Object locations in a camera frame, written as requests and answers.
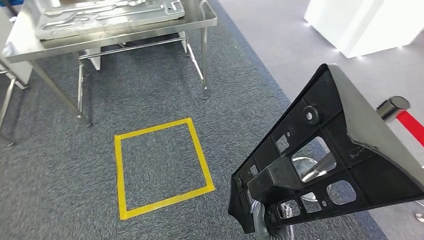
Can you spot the large white block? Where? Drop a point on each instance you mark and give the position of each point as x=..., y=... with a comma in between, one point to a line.
x=364, y=23

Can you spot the chrome stanchion post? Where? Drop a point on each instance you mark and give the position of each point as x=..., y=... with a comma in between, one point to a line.
x=392, y=106

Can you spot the red stanchion belt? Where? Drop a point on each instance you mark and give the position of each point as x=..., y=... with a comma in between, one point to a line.
x=412, y=127

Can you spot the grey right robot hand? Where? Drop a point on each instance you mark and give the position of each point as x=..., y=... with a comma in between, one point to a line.
x=259, y=225

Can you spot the chrome stanchion base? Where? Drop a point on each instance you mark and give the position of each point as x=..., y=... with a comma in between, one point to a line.
x=420, y=217

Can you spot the stainless steel workbench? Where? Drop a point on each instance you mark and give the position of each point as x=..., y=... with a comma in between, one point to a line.
x=7, y=99
x=132, y=31

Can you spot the black plastic car part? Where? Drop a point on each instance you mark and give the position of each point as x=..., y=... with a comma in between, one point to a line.
x=331, y=126

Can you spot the yellow floor tape square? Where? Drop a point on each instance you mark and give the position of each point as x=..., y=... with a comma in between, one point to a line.
x=120, y=175

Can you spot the grey stamped metal plate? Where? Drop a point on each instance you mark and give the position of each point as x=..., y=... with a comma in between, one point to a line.
x=99, y=20

